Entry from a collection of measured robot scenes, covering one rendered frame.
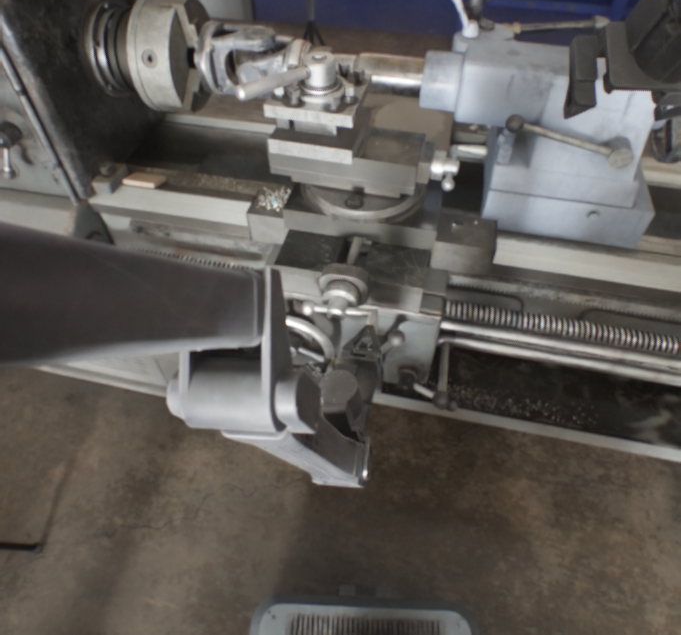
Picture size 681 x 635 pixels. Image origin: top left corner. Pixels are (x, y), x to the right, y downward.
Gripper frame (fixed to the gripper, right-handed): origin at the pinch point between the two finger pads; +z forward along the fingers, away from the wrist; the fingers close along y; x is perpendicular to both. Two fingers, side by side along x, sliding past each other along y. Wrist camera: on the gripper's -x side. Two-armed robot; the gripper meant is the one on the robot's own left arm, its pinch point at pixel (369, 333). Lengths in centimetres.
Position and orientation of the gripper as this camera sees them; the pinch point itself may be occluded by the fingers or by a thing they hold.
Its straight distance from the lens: 89.7
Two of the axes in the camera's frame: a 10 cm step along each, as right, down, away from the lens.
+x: 9.7, 0.8, -2.4
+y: 1.2, 6.7, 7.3
